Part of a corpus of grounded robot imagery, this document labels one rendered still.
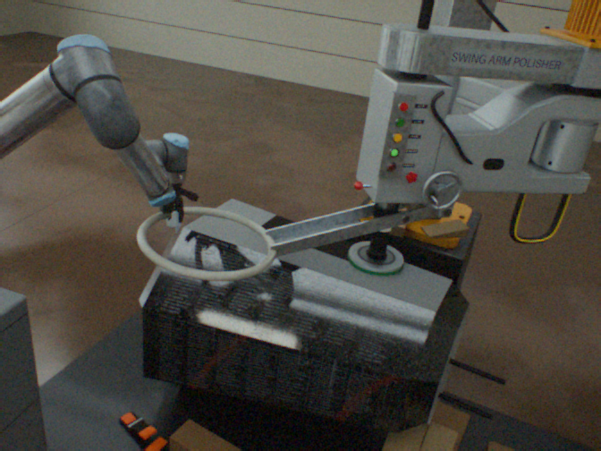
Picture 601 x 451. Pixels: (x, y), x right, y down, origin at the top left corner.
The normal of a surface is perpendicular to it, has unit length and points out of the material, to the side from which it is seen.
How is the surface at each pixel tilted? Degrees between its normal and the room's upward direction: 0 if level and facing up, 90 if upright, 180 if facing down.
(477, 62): 90
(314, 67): 90
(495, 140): 90
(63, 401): 0
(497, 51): 90
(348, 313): 45
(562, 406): 0
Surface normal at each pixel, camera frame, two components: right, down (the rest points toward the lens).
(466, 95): -0.86, 0.15
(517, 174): 0.21, 0.47
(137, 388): 0.11, -0.88
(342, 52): -0.32, 0.40
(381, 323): -0.21, -0.36
